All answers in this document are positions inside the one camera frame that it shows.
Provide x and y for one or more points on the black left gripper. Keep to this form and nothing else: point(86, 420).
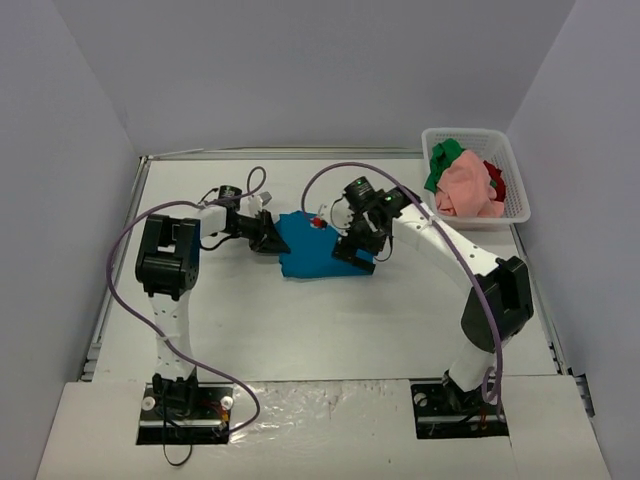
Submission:
point(260, 231)

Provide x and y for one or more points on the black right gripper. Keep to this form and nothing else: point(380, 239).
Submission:
point(351, 248)

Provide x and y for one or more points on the blue t shirt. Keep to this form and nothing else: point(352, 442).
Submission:
point(310, 255)

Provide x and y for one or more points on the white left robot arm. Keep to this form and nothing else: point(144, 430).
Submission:
point(167, 266)

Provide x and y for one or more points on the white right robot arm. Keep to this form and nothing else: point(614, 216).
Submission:
point(499, 301)

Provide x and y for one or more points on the pink t shirt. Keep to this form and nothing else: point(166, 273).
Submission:
point(464, 190)

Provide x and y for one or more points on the green t shirt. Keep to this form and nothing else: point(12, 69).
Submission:
point(443, 155)

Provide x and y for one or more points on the red t shirt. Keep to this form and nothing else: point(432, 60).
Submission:
point(496, 181)

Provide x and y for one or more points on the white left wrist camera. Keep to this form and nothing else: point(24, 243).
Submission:
point(258, 202)

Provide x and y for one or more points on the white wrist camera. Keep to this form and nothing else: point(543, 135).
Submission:
point(258, 202)
point(337, 215)

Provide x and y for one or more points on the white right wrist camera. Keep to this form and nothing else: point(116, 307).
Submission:
point(337, 215)

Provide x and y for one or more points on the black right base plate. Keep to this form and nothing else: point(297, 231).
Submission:
point(440, 413)

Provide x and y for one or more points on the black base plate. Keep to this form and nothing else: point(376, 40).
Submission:
point(440, 413)
point(205, 423)

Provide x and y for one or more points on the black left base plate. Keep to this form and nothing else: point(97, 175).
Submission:
point(205, 423)

